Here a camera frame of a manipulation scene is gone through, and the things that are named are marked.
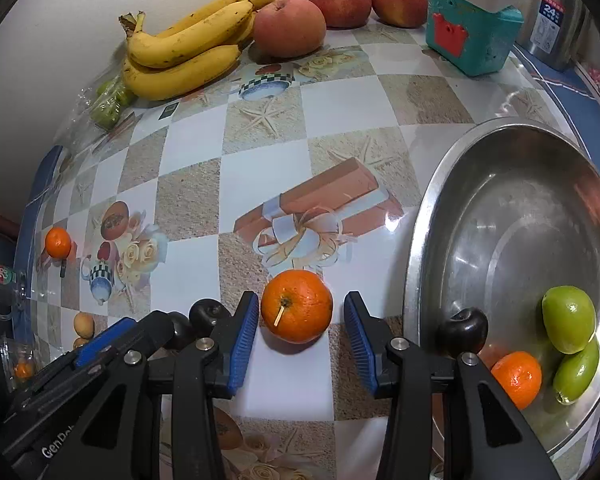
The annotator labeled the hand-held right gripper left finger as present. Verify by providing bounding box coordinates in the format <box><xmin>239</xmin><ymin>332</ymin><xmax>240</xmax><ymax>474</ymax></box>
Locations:
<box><xmin>62</xmin><ymin>290</ymin><xmax>261</xmax><ymax>480</ymax></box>

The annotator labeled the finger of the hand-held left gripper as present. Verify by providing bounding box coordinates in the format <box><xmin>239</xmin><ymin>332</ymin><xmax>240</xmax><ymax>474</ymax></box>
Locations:
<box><xmin>74</xmin><ymin>310</ymin><xmax>177</xmax><ymax>368</ymax></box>

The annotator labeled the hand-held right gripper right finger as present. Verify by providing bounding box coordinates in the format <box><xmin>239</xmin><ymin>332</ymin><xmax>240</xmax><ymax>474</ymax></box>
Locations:
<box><xmin>343</xmin><ymin>290</ymin><xmax>561</xmax><ymax>480</ymax></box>

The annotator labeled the dark plum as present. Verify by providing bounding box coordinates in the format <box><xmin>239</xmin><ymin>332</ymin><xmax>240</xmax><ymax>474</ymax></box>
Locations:
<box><xmin>188</xmin><ymin>298</ymin><xmax>231</xmax><ymax>339</ymax></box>
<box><xmin>437</xmin><ymin>307</ymin><xmax>490</xmax><ymax>356</ymax></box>
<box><xmin>167</xmin><ymin>311</ymin><xmax>193</xmax><ymax>351</ymax></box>

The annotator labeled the orange tangerine with stalk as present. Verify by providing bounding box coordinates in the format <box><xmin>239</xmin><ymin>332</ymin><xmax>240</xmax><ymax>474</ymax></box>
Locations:
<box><xmin>260</xmin><ymin>269</ymin><xmax>334</xmax><ymax>345</ymax></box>

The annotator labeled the round steel basin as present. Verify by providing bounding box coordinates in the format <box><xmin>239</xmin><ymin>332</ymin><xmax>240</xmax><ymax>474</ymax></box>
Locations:
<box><xmin>402</xmin><ymin>116</ymin><xmax>600</xmax><ymax>458</ymax></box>

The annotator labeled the green mango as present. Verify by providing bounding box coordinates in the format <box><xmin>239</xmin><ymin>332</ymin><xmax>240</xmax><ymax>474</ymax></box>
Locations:
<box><xmin>552</xmin><ymin>335</ymin><xmax>600</xmax><ymax>406</ymax></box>
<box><xmin>541</xmin><ymin>286</ymin><xmax>597</xmax><ymax>355</ymax></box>

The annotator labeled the clear box of small oranges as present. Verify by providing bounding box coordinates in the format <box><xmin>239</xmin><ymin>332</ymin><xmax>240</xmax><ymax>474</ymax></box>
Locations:
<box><xmin>0</xmin><ymin>335</ymin><xmax>41</xmax><ymax>396</ymax></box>

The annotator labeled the clear glass mug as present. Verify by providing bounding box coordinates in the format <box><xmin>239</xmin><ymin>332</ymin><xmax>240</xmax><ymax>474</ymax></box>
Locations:
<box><xmin>0</xmin><ymin>260</ymin><xmax>31</xmax><ymax>326</ymax></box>

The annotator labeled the printed checkered tablecloth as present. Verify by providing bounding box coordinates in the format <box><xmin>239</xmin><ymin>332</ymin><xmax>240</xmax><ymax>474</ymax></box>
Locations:
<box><xmin>10</xmin><ymin>25</ymin><xmax>600</xmax><ymax>480</ymax></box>

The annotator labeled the bag of green fruit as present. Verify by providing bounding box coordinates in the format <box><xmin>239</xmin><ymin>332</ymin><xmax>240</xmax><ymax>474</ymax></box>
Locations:
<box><xmin>62</xmin><ymin>70</ymin><xmax>138</xmax><ymax>133</ymax></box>

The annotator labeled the yellow banana bunch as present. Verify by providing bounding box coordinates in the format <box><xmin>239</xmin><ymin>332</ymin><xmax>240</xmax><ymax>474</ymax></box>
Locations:
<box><xmin>119</xmin><ymin>0</ymin><xmax>287</xmax><ymax>102</ymax></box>

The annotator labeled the teal plastic box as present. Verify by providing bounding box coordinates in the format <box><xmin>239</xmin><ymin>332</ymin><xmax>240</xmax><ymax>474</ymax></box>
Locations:
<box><xmin>426</xmin><ymin>0</ymin><xmax>525</xmax><ymax>78</ymax></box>

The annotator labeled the steel thermos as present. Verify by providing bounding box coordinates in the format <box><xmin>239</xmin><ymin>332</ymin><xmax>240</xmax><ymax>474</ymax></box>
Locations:
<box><xmin>515</xmin><ymin>0</ymin><xmax>600</xmax><ymax>72</ymax></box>

